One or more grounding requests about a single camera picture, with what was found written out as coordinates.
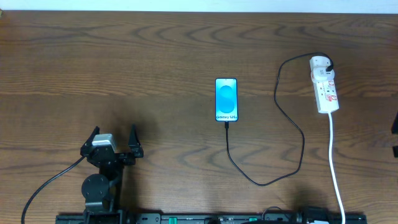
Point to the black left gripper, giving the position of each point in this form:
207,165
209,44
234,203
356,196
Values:
116,155

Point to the blue Galaxy smartphone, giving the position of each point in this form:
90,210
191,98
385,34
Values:
226,100

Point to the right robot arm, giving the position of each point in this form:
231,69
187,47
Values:
317,215

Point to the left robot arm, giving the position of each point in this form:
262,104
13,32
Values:
102,191

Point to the white charger plug adapter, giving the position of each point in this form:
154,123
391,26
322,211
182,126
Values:
321,61

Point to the white power strip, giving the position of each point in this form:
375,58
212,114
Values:
325,90

